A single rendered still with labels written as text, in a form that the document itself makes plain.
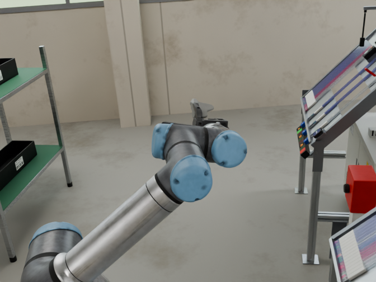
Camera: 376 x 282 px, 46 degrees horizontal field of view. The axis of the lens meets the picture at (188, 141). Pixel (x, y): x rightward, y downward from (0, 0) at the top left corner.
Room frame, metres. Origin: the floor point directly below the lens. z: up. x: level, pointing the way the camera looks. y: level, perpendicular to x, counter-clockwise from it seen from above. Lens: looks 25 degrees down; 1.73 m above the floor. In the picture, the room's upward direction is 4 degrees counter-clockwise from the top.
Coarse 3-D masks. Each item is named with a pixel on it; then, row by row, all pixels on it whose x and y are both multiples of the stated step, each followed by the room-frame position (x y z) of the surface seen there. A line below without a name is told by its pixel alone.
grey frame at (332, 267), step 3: (330, 261) 1.29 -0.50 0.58; (330, 264) 1.29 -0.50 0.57; (333, 264) 1.25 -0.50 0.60; (330, 267) 1.28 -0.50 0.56; (333, 267) 1.25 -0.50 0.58; (330, 270) 1.28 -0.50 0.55; (333, 270) 1.25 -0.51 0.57; (330, 273) 1.27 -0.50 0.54; (333, 273) 1.25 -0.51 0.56; (330, 276) 1.26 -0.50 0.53; (333, 276) 1.25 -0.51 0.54; (330, 279) 1.26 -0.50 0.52; (333, 279) 1.25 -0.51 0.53; (336, 279) 1.26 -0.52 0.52
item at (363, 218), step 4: (368, 212) 1.23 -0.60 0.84; (372, 212) 1.22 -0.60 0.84; (364, 216) 1.23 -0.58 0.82; (368, 216) 1.22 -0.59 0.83; (372, 216) 1.22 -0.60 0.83; (356, 220) 1.24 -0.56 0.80; (360, 220) 1.22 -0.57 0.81; (364, 220) 1.22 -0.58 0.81; (352, 224) 1.23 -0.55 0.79; (356, 224) 1.22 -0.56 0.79; (344, 228) 1.25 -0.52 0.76; (348, 228) 1.23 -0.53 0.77; (352, 228) 1.23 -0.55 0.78; (340, 232) 1.24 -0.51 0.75; (344, 232) 1.23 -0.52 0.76; (348, 232) 1.23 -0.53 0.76; (332, 236) 1.25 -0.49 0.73; (336, 236) 1.24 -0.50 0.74; (340, 236) 1.23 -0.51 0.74; (336, 240) 1.24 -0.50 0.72
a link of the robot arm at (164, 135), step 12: (156, 132) 0.82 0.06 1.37; (168, 132) 0.82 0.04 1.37; (180, 132) 0.81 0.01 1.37; (192, 132) 0.83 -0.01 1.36; (204, 132) 0.84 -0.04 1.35; (156, 144) 0.80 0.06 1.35; (168, 144) 0.78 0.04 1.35; (204, 144) 0.81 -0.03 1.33; (156, 156) 0.81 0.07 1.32; (204, 156) 0.81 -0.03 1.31
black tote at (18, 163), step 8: (8, 144) 2.85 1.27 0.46; (16, 144) 2.89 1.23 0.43; (24, 144) 2.88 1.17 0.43; (32, 144) 2.84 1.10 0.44; (0, 152) 2.73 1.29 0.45; (8, 152) 2.82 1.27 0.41; (16, 152) 2.90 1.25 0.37; (24, 152) 2.72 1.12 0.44; (32, 152) 2.82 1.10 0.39; (0, 160) 2.71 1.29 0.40; (8, 160) 2.79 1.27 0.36; (16, 160) 2.62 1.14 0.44; (24, 160) 2.70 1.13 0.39; (0, 168) 2.67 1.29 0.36; (8, 168) 2.52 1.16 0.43; (16, 168) 2.60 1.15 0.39; (0, 176) 2.42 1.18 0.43; (8, 176) 2.50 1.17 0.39; (0, 184) 2.40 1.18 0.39
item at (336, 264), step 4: (332, 240) 1.23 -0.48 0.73; (332, 244) 1.20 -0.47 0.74; (332, 248) 1.18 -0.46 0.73; (332, 252) 1.16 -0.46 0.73; (332, 256) 1.15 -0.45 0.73; (336, 256) 1.14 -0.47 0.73; (336, 260) 1.12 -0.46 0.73; (336, 264) 1.10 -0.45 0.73; (336, 268) 1.09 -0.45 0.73; (336, 272) 1.07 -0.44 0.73; (340, 272) 1.07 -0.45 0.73; (336, 276) 1.06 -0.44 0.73; (340, 276) 1.05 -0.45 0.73; (340, 280) 1.03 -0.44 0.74
